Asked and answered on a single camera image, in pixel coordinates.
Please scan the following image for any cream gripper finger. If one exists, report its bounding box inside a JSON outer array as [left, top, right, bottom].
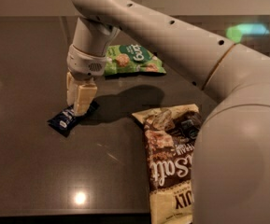
[[74, 82, 97, 117], [66, 72, 78, 105]]

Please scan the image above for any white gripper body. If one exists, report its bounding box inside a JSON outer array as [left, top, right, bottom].
[[66, 45, 107, 80]]

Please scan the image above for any dark blue rxbar wrapper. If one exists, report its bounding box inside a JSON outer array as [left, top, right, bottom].
[[48, 101, 99, 136]]

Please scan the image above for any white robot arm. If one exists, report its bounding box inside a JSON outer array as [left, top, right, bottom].
[[67, 0, 270, 224]]

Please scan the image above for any green snack bag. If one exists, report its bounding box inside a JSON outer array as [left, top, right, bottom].
[[104, 45, 165, 76]]

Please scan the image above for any brown sea salt chip bag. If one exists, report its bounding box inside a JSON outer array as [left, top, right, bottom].
[[133, 105, 202, 224]]

